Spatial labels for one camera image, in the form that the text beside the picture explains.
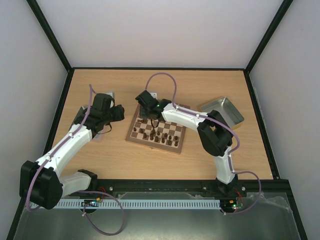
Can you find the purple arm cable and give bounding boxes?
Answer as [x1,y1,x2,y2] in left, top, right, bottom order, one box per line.
[145,72,263,216]
[26,84,125,236]

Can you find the black enclosure frame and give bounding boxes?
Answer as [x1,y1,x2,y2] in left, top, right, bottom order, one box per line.
[7,0,308,240]

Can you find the dark placed piece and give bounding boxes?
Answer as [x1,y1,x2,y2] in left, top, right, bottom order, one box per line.
[173,136,179,147]
[167,135,172,146]

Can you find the slotted white cable duct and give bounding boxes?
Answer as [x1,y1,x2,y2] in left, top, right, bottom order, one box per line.
[55,199,221,210]

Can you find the metal tin lid left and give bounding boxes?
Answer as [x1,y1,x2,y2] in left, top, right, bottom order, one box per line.
[91,134,104,143]

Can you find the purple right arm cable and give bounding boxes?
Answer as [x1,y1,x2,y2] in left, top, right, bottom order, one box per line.
[145,72,263,216]

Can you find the metal tin tray right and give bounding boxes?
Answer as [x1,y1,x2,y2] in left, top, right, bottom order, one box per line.
[200,96,245,130]

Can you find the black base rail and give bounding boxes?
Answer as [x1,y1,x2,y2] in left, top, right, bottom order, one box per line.
[82,178,291,201]

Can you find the dark placed piece far right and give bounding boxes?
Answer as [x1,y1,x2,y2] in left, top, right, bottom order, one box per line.
[173,136,179,147]

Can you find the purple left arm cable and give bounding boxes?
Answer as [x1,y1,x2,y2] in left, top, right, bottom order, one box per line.
[26,84,125,236]

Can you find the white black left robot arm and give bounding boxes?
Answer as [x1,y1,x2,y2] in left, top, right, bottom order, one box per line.
[19,91,125,212]

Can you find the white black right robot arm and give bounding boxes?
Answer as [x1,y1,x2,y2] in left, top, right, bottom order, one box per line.
[135,90,236,196]

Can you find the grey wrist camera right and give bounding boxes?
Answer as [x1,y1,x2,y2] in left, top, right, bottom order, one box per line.
[150,92,158,99]

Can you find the wooden chess board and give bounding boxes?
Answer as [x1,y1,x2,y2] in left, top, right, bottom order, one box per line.
[125,106,186,154]

